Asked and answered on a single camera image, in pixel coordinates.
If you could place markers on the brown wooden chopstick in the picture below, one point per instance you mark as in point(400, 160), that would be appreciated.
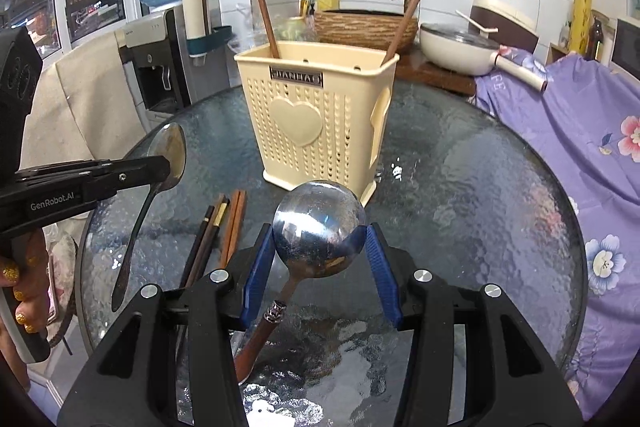
point(265, 14)
point(239, 227)
point(231, 227)
point(410, 14)

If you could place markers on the teal cup holder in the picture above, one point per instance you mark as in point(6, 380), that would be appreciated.
point(207, 42)

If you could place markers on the small wooden box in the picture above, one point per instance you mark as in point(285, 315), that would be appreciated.
point(557, 54)

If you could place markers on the clear plastic bag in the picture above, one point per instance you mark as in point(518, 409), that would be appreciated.
point(260, 27)

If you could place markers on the woven pattern wash basin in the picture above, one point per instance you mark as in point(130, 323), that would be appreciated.
point(355, 32)

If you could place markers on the grey water dispenser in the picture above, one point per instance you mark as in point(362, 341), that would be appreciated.
point(150, 62)

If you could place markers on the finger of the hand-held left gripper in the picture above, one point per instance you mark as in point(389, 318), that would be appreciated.
point(130, 177)

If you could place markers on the beige felt cloth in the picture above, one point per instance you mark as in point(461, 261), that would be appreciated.
point(105, 92)
point(55, 107)

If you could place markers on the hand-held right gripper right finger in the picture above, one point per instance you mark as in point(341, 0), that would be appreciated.
point(385, 277)

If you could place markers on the small white bottle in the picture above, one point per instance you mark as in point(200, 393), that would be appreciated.
point(564, 36)

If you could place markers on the white microwave oven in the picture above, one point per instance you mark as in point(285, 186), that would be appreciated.
point(627, 49)

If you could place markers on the white pan with glass lid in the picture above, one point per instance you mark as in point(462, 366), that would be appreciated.
point(455, 52)

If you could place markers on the slim metal spoon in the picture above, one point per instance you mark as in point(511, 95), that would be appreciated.
point(170, 157)

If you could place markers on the person's left hand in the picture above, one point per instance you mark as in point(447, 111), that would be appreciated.
point(35, 277)

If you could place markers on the dark brown chopstick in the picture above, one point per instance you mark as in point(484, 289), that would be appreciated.
point(197, 247)

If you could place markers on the brown white rice cooker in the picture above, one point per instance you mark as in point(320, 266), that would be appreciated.
point(510, 22)

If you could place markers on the cream plastic utensil holder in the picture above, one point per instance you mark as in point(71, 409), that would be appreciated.
point(295, 122)

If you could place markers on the purple floral cloth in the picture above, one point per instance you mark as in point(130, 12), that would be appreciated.
point(575, 157)

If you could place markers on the yellow roll box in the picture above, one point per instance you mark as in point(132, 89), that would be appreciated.
point(581, 17)

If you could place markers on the dark glass bottle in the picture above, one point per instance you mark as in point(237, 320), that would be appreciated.
point(595, 39)

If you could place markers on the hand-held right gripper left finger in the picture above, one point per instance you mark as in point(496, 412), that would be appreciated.
point(257, 277)

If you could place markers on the white paper cup sleeve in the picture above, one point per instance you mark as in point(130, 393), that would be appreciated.
point(195, 14)

